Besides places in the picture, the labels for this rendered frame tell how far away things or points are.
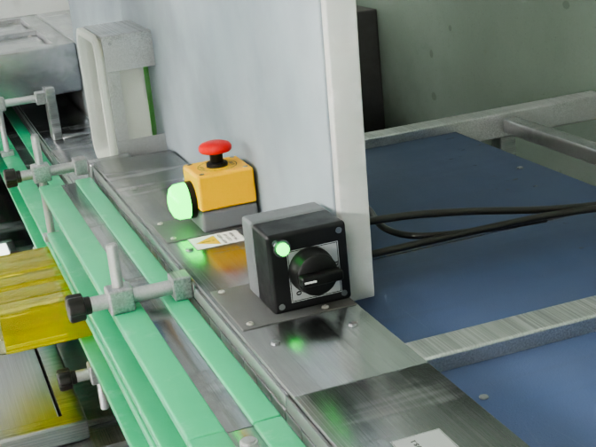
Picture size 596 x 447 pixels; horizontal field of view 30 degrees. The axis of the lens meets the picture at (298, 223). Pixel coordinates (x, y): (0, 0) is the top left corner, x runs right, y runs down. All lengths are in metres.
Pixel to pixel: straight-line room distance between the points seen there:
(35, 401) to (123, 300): 0.50
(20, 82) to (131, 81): 0.82
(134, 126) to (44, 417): 0.49
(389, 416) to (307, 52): 0.39
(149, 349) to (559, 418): 0.40
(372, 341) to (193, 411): 0.17
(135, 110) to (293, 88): 0.67
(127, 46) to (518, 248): 0.77
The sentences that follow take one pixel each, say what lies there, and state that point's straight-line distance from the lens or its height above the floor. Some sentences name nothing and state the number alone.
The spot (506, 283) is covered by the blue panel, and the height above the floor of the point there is 0.59.
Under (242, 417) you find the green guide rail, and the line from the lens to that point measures 0.93.
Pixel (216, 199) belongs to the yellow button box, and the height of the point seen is 0.80.
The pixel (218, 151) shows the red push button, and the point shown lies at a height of 0.79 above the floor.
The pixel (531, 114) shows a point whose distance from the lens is 1.83.
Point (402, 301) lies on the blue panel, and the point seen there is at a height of 0.70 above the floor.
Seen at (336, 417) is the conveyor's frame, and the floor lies 0.86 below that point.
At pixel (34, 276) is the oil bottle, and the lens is 1.66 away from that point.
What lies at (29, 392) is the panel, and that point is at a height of 1.04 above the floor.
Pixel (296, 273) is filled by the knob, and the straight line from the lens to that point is 1.03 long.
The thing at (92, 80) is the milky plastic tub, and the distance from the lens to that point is 1.92.
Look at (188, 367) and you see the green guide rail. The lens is 1.03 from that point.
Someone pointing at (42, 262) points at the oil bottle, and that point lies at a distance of 1.71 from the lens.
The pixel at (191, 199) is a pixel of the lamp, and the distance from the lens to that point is 1.32.
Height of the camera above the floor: 1.11
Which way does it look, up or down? 18 degrees down
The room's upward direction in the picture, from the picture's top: 102 degrees counter-clockwise
